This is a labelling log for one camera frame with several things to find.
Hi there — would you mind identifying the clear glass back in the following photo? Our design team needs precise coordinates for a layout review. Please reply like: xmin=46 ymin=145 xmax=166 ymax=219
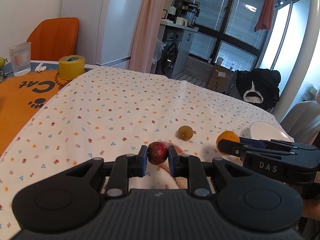
xmin=9 ymin=42 xmax=31 ymax=76

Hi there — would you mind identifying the grey chair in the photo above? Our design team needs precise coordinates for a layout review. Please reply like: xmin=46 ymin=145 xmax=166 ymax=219
xmin=280 ymin=101 xmax=319 ymax=145

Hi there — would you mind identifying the orange chair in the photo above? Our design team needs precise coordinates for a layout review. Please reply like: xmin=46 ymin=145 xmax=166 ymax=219
xmin=27 ymin=17 xmax=80 ymax=61

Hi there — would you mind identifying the green pear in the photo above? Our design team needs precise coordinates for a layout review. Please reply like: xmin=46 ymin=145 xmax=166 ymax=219
xmin=0 ymin=57 xmax=7 ymax=69

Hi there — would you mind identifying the brown kiwi fruit back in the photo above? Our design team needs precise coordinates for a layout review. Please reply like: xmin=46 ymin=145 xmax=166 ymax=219
xmin=177 ymin=126 xmax=194 ymax=140

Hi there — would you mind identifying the floral white tablecloth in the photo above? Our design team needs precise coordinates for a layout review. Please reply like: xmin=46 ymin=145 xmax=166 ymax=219
xmin=1 ymin=67 xmax=279 ymax=239

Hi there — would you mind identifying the orange cat table mat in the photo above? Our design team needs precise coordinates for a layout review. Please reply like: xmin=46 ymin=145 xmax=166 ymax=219
xmin=0 ymin=60 xmax=91 ymax=156

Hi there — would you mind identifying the black jacket on chair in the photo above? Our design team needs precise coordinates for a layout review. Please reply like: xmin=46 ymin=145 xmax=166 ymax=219
xmin=236 ymin=68 xmax=281 ymax=111

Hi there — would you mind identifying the red cherry tomato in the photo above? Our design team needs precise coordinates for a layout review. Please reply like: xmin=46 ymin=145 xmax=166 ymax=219
xmin=148 ymin=141 xmax=168 ymax=165

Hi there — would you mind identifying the kitchen counter cabinet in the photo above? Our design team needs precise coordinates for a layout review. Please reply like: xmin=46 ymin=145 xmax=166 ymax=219
xmin=155 ymin=19 xmax=198 ymax=78

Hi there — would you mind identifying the pink curtain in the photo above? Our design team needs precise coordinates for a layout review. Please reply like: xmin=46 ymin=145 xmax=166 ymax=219
xmin=129 ymin=0 xmax=165 ymax=73

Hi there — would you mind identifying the large orange back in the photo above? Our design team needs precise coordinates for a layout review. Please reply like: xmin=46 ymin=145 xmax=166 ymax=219
xmin=216 ymin=130 xmax=241 ymax=156

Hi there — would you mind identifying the white plate with blue rim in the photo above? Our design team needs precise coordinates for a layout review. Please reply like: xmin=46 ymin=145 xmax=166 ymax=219
xmin=249 ymin=121 xmax=295 ymax=142

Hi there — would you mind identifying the white refrigerator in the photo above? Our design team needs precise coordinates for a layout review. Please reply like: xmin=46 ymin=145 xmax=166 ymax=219
xmin=61 ymin=0 xmax=143 ymax=69

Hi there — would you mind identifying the yellow tape roll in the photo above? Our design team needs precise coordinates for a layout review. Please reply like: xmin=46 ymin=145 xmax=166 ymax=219
xmin=59 ymin=55 xmax=85 ymax=81

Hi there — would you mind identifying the orange hanging towel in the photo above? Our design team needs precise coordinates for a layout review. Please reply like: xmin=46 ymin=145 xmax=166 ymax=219
xmin=254 ymin=0 xmax=275 ymax=33

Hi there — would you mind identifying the cardboard box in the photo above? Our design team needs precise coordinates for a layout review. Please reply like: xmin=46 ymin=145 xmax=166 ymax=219
xmin=207 ymin=64 xmax=234 ymax=93

